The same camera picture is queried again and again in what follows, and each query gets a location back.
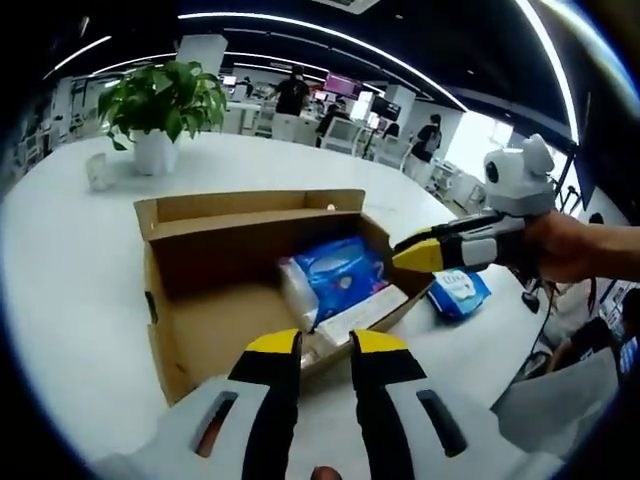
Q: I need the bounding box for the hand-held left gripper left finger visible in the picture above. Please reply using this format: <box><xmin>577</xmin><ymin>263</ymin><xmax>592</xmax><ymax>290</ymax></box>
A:
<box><xmin>93</xmin><ymin>328</ymin><xmax>305</xmax><ymax>480</ymax></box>

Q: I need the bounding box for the black tripod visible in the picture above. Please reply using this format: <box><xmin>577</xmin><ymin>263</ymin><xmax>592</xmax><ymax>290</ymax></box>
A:
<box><xmin>363</xmin><ymin>115</ymin><xmax>384</xmax><ymax>162</ymax></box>

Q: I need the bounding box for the white mesh office chair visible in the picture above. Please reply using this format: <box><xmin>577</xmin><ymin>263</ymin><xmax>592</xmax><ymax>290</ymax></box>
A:
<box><xmin>319</xmin><ymin>119</ymin><xmax>365</xmax><ymax>155</ymax></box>
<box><xmin>374</xmin><ymin>137</ymin><xmax>412</xmax><ymax>170</ymax></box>

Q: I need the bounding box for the long curved ceiling light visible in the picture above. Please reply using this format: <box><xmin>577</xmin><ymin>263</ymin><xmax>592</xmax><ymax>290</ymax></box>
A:
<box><xmin>177</xmin><ymin>12</ymin><xmax>466</xmax><ymax>111</ymax></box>

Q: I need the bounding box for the ceiling light strip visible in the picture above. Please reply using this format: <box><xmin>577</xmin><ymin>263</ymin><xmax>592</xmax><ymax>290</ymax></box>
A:
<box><xmin>514</xmin><ymin>0</ymin><xmax>581</xmax><ymax>136</ymax></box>

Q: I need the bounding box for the large dark display panel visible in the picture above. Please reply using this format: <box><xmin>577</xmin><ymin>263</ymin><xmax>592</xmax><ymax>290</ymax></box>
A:
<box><xmin>573</xmin><ymin>89</ymin><xmax>612</xmax><ymax>217</ymax></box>

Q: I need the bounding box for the purple monitor screen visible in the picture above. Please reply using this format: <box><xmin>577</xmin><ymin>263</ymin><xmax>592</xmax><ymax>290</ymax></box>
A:
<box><xmin>324</xmin><ymin>72</ymin><xmax>363</xmax><ymax>99</ymax></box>

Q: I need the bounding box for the blue plastic tissue pack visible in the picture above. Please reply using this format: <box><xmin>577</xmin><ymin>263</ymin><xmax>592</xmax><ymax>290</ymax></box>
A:
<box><xmin>288</xmin><ymin>236</ymin><xmax>395</xmax><ymax>321</ymax></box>

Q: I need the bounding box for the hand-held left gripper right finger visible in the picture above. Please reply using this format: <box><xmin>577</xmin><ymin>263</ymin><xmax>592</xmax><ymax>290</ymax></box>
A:
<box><xmin>348</xmin><ymin>328</ymin><xmax>554</xmax><ymax>480</ymax></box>

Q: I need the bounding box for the blue white wipes pack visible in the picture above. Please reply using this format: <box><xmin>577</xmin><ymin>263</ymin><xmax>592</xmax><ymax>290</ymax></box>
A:
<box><xmin>423</xmin><ymin>268</ymin><xmax>494</xmax><ymax>322</ymax></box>

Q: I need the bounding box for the green potted plant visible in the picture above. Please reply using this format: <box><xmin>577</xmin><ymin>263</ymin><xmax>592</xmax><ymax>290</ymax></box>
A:
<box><xmin>97</xmin><ymin>59</ymin><xmax>230</xmax><ymax>177</ymax></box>

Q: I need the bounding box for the white square pillar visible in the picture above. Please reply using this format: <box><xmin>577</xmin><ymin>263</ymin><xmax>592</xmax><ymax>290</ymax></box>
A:
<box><xmin>177</xmin><ymin>33</ymin><xmax>227</xmax><ymax>86</ymax></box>

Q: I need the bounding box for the grey mesh office chair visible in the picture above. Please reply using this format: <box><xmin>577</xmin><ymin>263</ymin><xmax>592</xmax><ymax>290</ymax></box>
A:
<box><xmin>491</xmin><ymin>343</ymin><xmax>632</xmax><ymax>454</ymax></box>

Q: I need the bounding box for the small black device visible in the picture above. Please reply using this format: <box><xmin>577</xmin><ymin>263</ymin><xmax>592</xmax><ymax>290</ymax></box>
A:
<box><xmin>520</xmin><ymin>288</ymin><xmax>543</xmax><ymax>315</ymax></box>

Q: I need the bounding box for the brown cardboard shoe box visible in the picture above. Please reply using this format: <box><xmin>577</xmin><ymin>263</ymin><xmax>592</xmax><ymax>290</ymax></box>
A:
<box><xmin>133</xmin><ymin>188</ymin><xmax>437</xmax><ymax>408</ymax></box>

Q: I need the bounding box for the clear white tissue pack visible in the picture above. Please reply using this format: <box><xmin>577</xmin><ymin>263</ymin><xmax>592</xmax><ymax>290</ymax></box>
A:
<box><xmin>276</xmin><ymin>256</ymin><xmax>322</xmax><ymax>334</ymax></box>

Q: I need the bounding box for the ceiling air vent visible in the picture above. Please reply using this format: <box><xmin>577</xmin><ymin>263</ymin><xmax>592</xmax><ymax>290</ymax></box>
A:
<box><xmin>319</xmin><ymin>0</ymin><xmax>382</xmax><ymax>14</ymax></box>

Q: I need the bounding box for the black office chair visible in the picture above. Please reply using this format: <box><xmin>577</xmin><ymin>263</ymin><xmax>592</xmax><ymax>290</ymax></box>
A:
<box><xmin>549</xmin><ymin>317</ymin><xmax>627</xmax><ymax>374</ymax></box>

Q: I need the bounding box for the small white cup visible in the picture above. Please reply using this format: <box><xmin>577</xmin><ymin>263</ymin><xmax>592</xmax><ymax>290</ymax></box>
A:
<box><xmin>85</xmin><ymin>151</ymin><xmax>113</xmax><ymax>192</ymax></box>

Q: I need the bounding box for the dark monitor screen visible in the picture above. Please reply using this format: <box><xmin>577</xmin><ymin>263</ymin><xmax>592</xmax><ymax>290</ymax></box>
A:
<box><xmin>369</xmin><ymin>94</ymin><xmax>402</xmax><ymax>120</ymax></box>

